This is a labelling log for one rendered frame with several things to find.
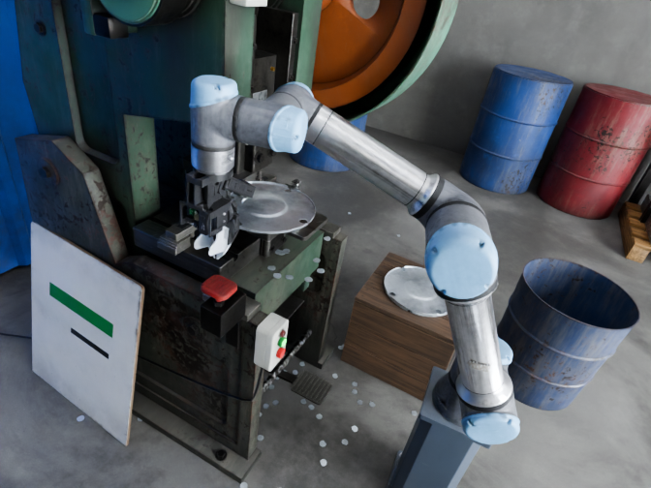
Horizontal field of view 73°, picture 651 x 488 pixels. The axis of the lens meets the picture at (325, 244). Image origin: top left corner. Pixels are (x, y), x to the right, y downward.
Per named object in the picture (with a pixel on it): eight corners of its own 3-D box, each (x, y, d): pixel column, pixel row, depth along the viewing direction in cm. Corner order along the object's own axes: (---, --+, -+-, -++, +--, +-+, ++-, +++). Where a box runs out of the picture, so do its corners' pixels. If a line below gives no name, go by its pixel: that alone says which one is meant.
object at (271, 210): (189, 208, 117) (189, 205, 117) (252, 174, 140) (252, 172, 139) (281, 247, 108) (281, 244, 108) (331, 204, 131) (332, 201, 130)
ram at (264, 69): (282, 163, 124) (293, 51, 108) (251, 179, 112) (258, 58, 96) (232, 145, 129) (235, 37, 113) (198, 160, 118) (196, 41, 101)
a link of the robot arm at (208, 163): (209, 133, 81) (246, 145, 78) (209, 156, 83) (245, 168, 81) (181, 143, 75) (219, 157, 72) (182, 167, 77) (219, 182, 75)
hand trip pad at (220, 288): (238, 309, 102) (240, 284, 98) (223, 323, 97) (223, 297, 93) (215, 296, 104) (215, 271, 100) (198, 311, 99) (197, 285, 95)
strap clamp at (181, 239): (217, 228, 125) (218, 197, 119) (175, 256, 112) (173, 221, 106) (201, 221, 126) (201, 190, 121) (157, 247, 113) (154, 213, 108)
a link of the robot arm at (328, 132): (493, 197, 91) (294, 62, 84) (501, 223, 82) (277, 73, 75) (456, 235, 97) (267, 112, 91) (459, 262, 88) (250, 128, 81)
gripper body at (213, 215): (178, 227, 83) (176, 168, 76) (208, 210, 89) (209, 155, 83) (211, 241, 80) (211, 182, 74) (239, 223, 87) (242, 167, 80)
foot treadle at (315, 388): (330, 393, 155) (333, 383, 152) (318, 413, 147) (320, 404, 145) (200, 324, 173) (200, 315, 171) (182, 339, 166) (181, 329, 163)
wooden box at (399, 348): (452, 345, 200) (479, 287, 181) (430, 405, 170) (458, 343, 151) (373, 309, 212) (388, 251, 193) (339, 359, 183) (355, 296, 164)
